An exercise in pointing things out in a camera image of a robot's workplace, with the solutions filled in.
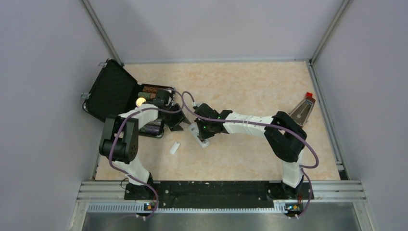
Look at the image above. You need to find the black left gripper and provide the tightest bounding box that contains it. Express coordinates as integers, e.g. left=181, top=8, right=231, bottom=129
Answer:
left=160, top=103, right=190, bottom=131

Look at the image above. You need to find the white remote control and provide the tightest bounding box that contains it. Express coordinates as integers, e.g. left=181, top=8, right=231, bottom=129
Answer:
left=188, top=123, right=210, bottom=148

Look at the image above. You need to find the white battery cover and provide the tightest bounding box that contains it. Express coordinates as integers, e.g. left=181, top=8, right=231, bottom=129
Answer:
left=169, top=142, right=180, bottom=154

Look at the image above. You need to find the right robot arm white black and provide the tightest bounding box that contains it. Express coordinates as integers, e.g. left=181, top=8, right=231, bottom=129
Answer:
left=193, top=103, right=307, bottom=198

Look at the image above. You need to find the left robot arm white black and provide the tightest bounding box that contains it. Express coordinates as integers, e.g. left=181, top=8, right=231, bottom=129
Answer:
left=99, top=88, right=190, bottom=199

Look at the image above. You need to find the purple poker chip stack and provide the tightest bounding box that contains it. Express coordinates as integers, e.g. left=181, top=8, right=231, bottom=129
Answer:
left=139, top=119, right=164, bottom=136

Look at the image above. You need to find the brown poker chip stack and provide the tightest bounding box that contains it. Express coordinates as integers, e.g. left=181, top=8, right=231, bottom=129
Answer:
left=142, top=85, right=166, bottom=94

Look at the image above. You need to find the yellow big blind chip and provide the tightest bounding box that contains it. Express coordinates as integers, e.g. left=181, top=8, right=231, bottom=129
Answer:
left=136, top=97, right=147, bottom=107

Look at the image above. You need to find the black poker chip case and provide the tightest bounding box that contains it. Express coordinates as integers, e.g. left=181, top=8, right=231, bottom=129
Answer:
left=82, top=59, right=168, bottom=122

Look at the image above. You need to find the brown wooden metronome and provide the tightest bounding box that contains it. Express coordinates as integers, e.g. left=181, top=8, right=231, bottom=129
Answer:
left=289, top=92, right=316, bottom=127

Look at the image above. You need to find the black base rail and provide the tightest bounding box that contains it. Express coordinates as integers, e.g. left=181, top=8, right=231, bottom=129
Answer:
left=124, top=180, right=314, bottom=209

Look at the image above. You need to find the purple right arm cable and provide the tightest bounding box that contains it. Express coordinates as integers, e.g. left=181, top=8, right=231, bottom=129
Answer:
left=181, top=91, right=320, bottom=220

